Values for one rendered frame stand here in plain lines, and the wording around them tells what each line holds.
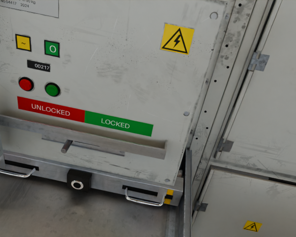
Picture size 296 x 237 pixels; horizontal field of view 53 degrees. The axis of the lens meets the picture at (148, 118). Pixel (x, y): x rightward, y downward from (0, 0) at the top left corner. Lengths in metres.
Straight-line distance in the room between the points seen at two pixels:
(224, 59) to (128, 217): 0.51
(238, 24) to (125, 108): 0.39
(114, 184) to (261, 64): 0.52
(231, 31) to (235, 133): 0.33
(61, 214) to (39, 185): 0.12
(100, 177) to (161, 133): 0.21
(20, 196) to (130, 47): 0.48
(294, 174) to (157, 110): 0.63
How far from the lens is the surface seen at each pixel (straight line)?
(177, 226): 0.81
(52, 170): 0.83
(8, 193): 0.86
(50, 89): 0.68
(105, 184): 0.80
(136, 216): 0.81
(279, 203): 1.23
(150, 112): 0.65
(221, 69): 0.89
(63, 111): 0.71
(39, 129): 0.71
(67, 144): 0.72
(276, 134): 1.01
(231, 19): 0.85
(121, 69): 0.62
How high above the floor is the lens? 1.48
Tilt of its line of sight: 34 degrees down
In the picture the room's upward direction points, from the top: 11 degrees clockwise
